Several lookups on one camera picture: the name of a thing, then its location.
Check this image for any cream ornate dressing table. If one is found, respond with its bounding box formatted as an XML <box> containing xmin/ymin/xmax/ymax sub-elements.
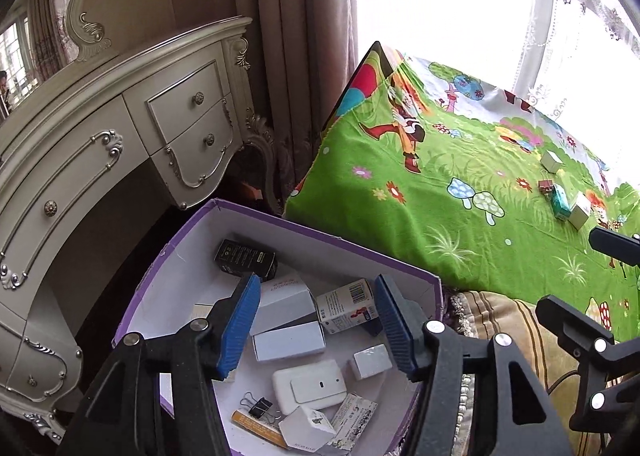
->
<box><xmin>0</xmin><ymin>16</ymin><xmax>276</xmax><ymax>444</ymax></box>

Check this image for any printed white carton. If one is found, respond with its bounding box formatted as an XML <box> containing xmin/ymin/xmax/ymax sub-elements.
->
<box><xmin>320</xmin><ymin>392</ymin><xmax>378</xmax><ymax>454</ymax></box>

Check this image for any brown curtain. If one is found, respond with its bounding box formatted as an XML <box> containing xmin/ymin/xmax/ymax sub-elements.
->
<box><xmin>165</xmin><ymin>0</ymin><xmax>358</xmax><ymax>217</ymax></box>

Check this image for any dressing table mirror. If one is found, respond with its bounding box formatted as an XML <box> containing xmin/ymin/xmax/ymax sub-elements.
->
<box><xmin>0</xmin><ymin>0</ymin><xmax>98</xmax><ymax>121</ymax></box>

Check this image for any green cartoon printed blanket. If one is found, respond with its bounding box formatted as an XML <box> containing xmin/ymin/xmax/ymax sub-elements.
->
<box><xmin>284</xmin><ymin>48</ymin><xmax>640</xmax><ymax>344</ymax></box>

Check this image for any orange slim carton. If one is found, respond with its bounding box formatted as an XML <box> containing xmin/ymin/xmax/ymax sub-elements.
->
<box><xmin>231</xmin><ymin>410</ymin><xmax>288</xmax><ymax>451</ymax></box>

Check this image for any white carton with barcode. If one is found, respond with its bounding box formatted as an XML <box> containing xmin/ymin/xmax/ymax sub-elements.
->
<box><xmin>315</xmin><ymin>278</ymin><xmax>382</xmax><ymax>335</ymax></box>

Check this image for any black carton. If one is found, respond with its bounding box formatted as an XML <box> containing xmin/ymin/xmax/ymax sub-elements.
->
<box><xmin>214</xmin><ymin>238</ymin><xmax>279</xmax><ymax>281</ymax></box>

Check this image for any white plastic sensor device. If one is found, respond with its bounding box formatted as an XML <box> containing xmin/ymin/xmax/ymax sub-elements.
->
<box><xmin>271</xmin><ymin>359</ymin><xmax>348</xmax><ymax>416</ymax></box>

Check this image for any white box with dark mark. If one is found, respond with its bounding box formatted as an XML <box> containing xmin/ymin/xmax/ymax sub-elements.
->
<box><xmin>278</xmin><ymin>405</ymin><xmax>337</xmax><ymax>452</ymax></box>

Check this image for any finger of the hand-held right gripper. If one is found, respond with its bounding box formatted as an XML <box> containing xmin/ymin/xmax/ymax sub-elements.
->
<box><xmin>589</xmin><ymin>227</ymin><xmax>640</xmax><ymax>267</ymax></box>
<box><xmin>535</xmin><ymin>295</ymin><xmax>640</xmax><ymax>432</ymax></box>

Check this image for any green and white carton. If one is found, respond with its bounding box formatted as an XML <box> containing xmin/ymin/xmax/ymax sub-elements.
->
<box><xmin>550</xmin><ymin>184</ymin><xmax>572</xmax><ymax>221</ymax></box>

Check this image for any wide dressing table drawer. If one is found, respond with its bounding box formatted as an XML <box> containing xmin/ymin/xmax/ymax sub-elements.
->
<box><xmin>0</xmin><ymin>96</ymin><xmax>151</xmax><ymax>289</ymax></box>

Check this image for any purple cardboard box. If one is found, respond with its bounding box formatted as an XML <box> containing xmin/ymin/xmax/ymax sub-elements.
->
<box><xmin>111</xmin><ymin>199</ymin><xmax>444</xmax><ymax>456</ymax></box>

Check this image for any striped tan pillow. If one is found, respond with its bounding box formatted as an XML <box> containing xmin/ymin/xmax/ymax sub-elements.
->
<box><xmin>440</xmin><ymin>288</ymin><xmax>616</xmax><ymax>456</ymax></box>

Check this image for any long white carton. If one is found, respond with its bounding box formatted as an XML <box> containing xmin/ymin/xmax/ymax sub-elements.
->
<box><xmin>251</xmin><ymin>321</ymin><xmax>327</xmax><ymax>363</ymax></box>

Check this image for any small white cube box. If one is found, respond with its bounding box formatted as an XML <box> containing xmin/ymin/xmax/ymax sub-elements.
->
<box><xmin>349</xmin><ymin>344</ymin><xmax>394</xmax><ymax>380</ymax></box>
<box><xmin>539</xmin><ymin>150</ymin><xmax>565</xmax><ymax>174</ymax></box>

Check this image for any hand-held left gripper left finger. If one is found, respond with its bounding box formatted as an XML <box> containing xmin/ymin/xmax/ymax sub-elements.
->
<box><xmin>56</xmin><ymin>272</ymin><xmax>262</xmax><ymax>456</ymax></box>

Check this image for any black binder clip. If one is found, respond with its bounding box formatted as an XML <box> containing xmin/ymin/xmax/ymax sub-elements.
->
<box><xmin>239</xmin><ymin>392</ymin><xmax>282</xmax><ymax>424</ymax></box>

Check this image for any white carton with flap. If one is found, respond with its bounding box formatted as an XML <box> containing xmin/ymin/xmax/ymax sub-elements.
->
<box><xmin>248</xmin><ymin>273</ymin><xmax>317</xmax><ymax>337</ymax></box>

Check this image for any curved small dressing table drawer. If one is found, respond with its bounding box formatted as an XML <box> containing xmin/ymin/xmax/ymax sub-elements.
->
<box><xmin>150</xmin><ymin>96</ymin><xmax>236</xmax><ymax>209</ymax></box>

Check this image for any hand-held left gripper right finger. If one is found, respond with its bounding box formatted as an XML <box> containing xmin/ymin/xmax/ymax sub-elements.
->
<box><xmin>374</xmin><ymin>274</ymin><xmax>573</xmax><ymax>456</ymax></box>

